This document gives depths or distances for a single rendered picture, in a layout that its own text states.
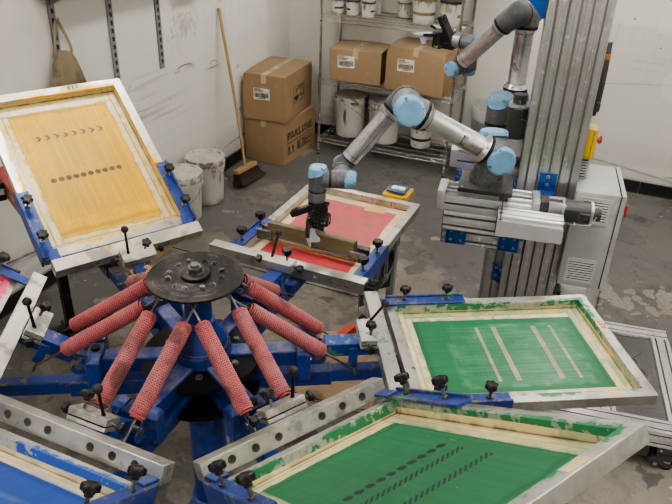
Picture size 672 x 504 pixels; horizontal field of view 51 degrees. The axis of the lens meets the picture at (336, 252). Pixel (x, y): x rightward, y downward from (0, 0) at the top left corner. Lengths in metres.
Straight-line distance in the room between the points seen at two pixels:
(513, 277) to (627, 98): 3.12
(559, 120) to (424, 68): 2.99
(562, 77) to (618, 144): 3.37
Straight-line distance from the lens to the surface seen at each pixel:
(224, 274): 2.21
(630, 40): 6.17
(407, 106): 2.69
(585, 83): 3.07
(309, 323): 2.37
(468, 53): 3.48
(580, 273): 3.36
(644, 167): 6.45
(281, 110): 6.12
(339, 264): 2.94
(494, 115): 3.44
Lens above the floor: 2.46
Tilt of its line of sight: 30 degrees down
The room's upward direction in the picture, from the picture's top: 2 degrees clockwise
